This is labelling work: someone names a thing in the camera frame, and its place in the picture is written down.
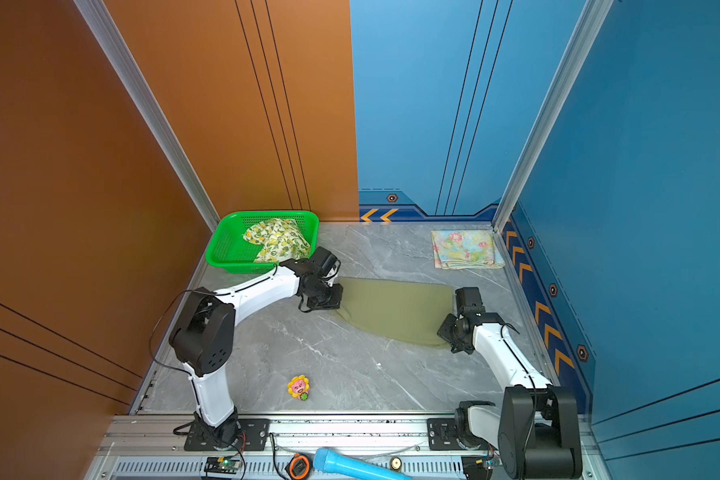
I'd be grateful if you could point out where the olive green skirt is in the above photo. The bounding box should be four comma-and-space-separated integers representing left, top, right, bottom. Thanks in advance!
337, 277, 455, 348

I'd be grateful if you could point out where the pastel floral skirt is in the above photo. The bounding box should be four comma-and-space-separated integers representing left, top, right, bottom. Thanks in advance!
431, 230, 505, 270

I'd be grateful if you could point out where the green plastic basket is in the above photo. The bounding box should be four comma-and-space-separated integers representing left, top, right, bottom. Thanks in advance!
205, 210, 320, 274

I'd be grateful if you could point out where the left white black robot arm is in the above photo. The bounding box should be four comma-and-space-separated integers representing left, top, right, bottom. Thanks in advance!
169, 247, 343, 450

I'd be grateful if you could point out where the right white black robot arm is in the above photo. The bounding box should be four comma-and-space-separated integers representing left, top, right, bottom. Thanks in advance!
438, 287, 584, 479

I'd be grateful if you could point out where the yellow green patterned skirt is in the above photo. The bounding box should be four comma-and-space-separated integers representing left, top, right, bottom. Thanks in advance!
243, 218, 311, 263

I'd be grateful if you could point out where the yellow flower toy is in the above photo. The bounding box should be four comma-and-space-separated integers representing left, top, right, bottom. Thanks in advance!
287, 375, 310, 401

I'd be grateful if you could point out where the right green circuit board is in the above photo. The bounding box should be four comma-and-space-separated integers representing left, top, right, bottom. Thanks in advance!
476, 454, 503, 471

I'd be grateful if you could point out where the green circuit board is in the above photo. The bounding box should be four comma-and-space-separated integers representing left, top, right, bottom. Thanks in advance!
203, 456, 245, 479
476, 454, 503, 471

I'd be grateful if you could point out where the blue cylindrical flashlight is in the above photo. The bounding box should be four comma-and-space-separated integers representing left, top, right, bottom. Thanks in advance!
313, 448, 409, 480

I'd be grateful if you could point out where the orange black tape measure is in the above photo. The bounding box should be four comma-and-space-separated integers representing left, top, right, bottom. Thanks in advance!
286, 453, 312, 480

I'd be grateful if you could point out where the left green circuit board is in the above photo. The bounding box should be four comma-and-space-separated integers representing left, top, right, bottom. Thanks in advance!
203, 456, 245, 479

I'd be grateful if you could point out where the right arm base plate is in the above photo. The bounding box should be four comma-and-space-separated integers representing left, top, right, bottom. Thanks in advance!
426, 417, 490, 451

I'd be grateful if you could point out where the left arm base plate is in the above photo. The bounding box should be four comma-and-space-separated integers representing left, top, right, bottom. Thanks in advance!
184, 418, 271, 452

